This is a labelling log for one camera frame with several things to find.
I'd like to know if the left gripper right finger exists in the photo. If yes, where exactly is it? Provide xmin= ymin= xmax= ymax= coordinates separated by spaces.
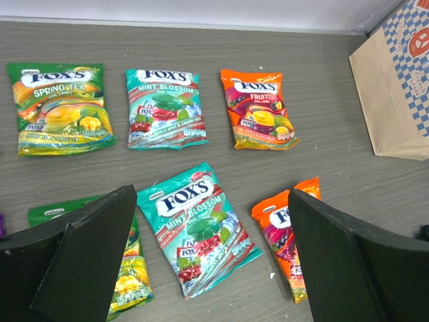
xmin=289 ymin=189 xmax=428 ymax=321

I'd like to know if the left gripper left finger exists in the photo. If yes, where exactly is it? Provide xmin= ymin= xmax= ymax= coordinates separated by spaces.
xmin=1 ymin=185 xmax=137 ymax=321

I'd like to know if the green lime candy packet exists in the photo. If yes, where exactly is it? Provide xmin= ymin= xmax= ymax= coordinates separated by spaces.
xmin=27 ymin=195 xmax=154 ymax=321

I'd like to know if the green yellow candy packet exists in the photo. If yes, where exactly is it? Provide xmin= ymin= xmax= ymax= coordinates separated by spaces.
xmin=7 ymin=62 xmax=117 ymax=156

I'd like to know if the teal mint candy packet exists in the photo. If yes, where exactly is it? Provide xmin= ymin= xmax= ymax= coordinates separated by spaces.
xmin=125 ymin=69 xmax=208 ymax=150

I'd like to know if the orange fruit candy packet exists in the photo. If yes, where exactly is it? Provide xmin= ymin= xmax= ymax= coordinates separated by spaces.
xmin=220 ymin=69 xmax=299 ymax=150

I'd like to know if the checkered paper bag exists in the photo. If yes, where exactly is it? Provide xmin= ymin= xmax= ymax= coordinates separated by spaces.
xmin=349 ymin=1 xmax=428 ymax=160

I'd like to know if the dark blue folded cloth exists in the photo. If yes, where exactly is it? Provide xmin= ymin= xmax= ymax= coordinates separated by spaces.
xmin=418 ymin=225 xmax=429 ymax=242

